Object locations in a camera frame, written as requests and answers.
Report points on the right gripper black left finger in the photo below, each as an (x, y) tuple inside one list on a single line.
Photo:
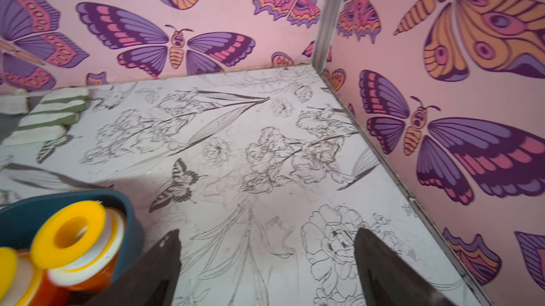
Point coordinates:
[(151, 281)]

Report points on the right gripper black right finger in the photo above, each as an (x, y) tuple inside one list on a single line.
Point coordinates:
[(386, 279)]

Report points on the small yellow white tape roll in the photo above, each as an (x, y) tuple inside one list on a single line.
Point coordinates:
[(20, 278)]

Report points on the teal plastic storage box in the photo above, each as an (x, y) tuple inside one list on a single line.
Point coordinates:
[(21, 220)]

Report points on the white orange tape roll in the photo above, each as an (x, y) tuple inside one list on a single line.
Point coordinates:
[(49, 294)]

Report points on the folded green white cloth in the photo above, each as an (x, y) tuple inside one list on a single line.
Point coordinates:
[(28, 120)]

